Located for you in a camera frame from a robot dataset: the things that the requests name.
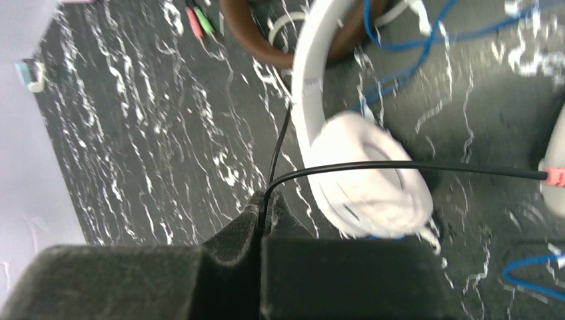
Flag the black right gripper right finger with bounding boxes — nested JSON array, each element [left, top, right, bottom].
[[260, 193, 458, 319]]

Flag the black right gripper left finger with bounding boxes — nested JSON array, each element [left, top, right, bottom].
[[1, 192, 264, 319]]

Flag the black headphones with cable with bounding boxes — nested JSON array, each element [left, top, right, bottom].
[[264, 103, 565, 235]]

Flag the white headphones with blue cable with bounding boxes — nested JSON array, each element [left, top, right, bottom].
[[291, 1, 564, 255]]

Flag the brown headphones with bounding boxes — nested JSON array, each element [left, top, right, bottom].
[[218, 0, 367, 69]]

